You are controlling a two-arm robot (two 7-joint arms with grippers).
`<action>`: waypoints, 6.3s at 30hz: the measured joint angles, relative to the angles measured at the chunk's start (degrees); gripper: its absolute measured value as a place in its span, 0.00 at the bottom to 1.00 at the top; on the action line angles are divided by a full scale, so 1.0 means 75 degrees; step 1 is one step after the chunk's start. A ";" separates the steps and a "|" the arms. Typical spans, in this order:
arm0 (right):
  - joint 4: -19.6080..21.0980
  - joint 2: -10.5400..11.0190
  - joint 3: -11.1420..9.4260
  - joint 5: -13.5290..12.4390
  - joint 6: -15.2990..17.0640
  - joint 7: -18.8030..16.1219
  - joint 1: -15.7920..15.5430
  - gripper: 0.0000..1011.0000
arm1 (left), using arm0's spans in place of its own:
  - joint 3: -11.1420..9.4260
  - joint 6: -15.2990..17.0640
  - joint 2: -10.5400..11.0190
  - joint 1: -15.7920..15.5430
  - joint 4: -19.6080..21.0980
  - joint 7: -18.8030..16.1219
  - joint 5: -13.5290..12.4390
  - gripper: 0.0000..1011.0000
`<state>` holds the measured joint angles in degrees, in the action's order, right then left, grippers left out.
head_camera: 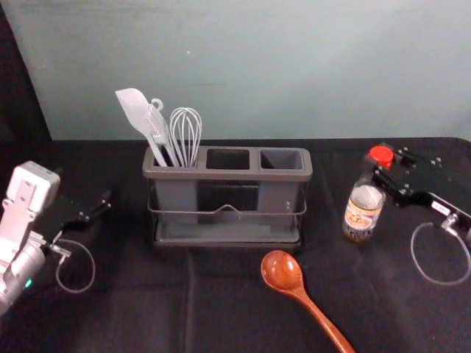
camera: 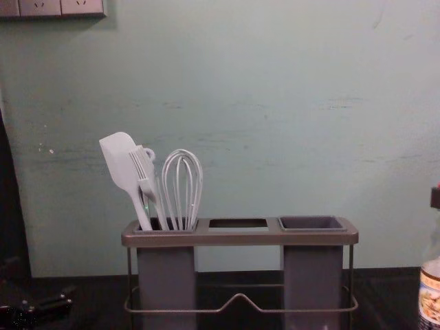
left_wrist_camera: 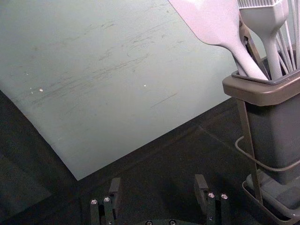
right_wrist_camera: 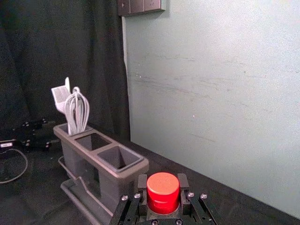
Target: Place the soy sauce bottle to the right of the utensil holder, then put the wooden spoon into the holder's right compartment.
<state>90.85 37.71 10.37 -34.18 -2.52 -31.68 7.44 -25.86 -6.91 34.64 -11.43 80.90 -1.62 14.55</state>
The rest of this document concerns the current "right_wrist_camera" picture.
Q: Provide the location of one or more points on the black curtain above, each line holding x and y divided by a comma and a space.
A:
58, 47

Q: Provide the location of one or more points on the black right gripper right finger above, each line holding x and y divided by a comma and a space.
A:
197, 208

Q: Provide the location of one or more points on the black table cloth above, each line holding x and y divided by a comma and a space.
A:
35, 199

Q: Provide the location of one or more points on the white slotted spatula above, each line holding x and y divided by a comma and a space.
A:
60, 97

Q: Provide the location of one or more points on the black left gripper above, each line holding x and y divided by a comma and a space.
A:
8, 140

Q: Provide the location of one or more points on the white whisk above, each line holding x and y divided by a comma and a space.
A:
78, 112

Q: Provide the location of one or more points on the grey wall switch panel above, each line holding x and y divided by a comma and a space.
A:
140, 7

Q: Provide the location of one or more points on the red round cap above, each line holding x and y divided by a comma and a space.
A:
162, 194

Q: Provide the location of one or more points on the grey three-compartment utensil holder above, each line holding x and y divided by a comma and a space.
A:
110, 180

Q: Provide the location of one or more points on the grey drip tray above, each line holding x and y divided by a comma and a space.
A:
82, 194

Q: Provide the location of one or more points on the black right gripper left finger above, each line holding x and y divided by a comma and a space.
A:
131, 208

